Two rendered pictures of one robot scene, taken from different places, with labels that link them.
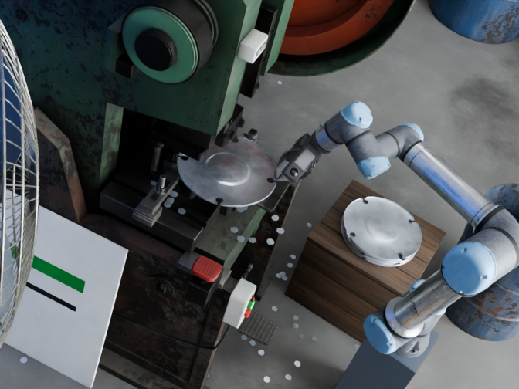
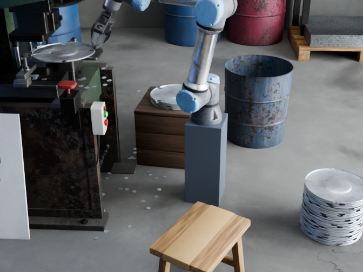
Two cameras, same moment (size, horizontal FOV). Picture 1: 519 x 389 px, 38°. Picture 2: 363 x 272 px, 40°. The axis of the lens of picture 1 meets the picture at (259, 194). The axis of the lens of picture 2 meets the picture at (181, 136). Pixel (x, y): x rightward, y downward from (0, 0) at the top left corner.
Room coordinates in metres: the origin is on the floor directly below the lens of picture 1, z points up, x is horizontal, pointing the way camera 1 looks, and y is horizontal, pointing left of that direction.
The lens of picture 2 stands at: (-0.72, -0.15, 1.49)
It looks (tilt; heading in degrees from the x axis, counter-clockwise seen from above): 28 degrees down; 353
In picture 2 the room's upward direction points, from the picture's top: 1 degrees counter-clockwise
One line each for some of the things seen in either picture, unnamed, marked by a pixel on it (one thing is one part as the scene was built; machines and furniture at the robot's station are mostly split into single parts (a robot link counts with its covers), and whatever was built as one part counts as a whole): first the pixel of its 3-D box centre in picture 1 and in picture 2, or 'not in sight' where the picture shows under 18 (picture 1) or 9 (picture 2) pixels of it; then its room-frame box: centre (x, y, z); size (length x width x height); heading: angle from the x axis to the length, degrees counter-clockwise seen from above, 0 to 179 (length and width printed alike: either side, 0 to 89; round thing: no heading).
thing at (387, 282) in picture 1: (364, 263); (175, 126); (1.90, -0.45, 0.18); 0.40 x 0.38 x 0.35; 72
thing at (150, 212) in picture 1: (158, 191); (25, 69); (1.40, 0.27, 0.76); 0.17 x 0.06 x 0.10; 169
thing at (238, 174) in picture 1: (228, 168); (64, 52); (1.54, 0.11, 0.78); 0.29 x 0.29 x 0.01
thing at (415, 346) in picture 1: (408, 327); (206, 109); (1.42, -0.55, 0.50); 0.15 x 0.15 x 0.10
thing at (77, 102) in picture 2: (201, 294); (72, 112); (1.22, 0.07, 0.62); 0.10 x 0.06 x 0.20; 169
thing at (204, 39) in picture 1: (164, 36); not in sight; (1.33, 0.30, 1.31); 0.22 x 0.12 x 0.22; 79
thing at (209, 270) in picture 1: (204, 275); (67, 91); (1.20, 0.07, 0.72); 0.07 x 0.06 x 0.08; 79
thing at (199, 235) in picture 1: (183, 175); (40, 73); (1.57, 0.23, 0.68); 0.45 x 0.30 x 0.06; 169
